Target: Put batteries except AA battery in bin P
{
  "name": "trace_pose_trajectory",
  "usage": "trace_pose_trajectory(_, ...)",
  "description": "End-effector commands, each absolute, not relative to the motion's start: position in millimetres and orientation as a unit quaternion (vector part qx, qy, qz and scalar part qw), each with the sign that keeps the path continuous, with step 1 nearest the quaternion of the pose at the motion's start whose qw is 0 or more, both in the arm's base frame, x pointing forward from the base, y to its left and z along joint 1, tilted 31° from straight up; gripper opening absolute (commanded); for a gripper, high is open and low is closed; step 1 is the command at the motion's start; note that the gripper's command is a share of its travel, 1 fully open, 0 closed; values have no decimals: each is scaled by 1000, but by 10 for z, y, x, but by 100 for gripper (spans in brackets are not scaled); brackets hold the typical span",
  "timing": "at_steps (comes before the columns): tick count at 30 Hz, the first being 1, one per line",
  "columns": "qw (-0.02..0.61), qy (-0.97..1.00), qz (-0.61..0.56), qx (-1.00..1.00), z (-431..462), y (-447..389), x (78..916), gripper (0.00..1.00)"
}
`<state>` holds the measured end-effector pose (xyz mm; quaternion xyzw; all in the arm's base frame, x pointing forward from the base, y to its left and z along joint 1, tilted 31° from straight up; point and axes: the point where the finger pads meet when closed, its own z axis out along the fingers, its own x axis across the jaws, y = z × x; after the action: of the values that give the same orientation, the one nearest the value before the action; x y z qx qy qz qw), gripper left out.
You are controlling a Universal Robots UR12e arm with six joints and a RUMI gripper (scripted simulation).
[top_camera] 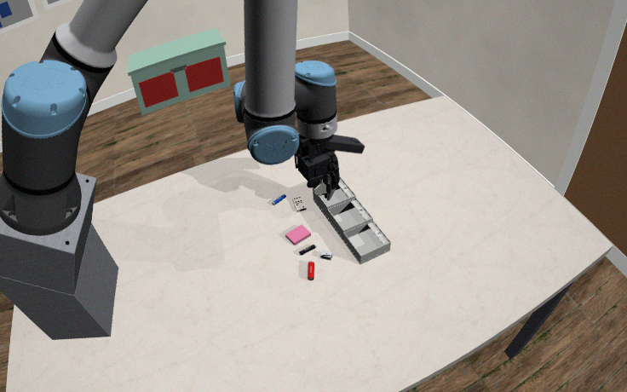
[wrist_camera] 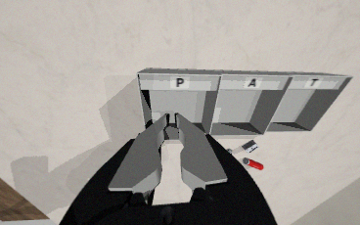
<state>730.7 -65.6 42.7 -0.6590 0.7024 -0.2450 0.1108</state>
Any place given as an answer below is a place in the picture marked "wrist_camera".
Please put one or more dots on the red battery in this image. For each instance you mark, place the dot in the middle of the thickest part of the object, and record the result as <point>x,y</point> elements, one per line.
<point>252,163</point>

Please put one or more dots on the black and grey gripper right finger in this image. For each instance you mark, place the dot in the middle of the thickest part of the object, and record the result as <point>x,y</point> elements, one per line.
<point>205,163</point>

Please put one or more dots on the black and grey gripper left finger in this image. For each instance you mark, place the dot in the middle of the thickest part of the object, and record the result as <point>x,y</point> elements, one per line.
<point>135,168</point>

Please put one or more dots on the grey three-compartment bin rack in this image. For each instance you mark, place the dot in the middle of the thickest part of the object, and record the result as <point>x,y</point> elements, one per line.
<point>276,101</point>

